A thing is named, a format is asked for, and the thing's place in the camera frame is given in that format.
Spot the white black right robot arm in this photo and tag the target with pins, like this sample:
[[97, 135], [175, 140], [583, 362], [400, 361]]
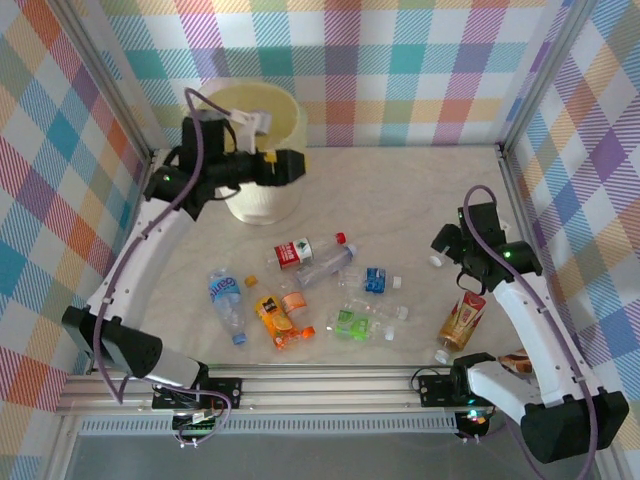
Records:
[[535, 325]]

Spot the red label red cap bottle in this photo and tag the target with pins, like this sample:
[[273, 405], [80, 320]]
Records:
[[292, 254]]

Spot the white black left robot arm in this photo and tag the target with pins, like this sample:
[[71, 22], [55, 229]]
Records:
[[135, 255]]

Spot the clear white cap bottle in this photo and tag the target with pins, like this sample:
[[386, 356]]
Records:
[[402, 313]]

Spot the blue cap water bottle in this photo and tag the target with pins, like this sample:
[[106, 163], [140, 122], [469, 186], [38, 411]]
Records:
[[222, 290]]

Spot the red gold tea bottle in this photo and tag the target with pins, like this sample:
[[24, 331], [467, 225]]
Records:
[[462, 320]]

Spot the cream plastic waste bin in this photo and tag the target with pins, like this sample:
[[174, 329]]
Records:
[[260, 205]]

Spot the bluish clear ribbed bottle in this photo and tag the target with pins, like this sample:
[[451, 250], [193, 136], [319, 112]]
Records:
[[320, 272]]

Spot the orange juice bottle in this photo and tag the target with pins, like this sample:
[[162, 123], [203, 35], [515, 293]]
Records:
[[275, 322]]

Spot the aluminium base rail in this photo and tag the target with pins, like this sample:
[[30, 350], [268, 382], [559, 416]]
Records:
[[325, 387]]

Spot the aluminium frame post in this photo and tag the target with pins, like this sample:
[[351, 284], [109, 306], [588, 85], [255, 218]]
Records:
[[544, 75], [112, 85]]

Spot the green label white cap bottle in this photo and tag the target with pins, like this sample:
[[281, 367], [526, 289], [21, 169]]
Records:
[[352, 325]]

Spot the aluminium side frame rail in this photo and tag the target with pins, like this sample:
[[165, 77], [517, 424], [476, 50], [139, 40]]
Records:
[[512, 185], [152, 159]]

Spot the brown coffee drink bottle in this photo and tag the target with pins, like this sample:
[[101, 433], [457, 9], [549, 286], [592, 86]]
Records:
[[515, 362]]

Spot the cream plastic trash bin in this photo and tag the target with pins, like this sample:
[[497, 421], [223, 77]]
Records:
[[280, 110]]

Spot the orange label clear bottle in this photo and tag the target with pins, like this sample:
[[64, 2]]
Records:
[[294, 301]]

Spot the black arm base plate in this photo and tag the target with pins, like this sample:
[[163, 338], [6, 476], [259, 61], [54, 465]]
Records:
[[227, 390], [435, 390]]

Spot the blue label white cap bottle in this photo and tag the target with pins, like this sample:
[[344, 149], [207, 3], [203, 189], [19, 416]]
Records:
[[375, 280]]

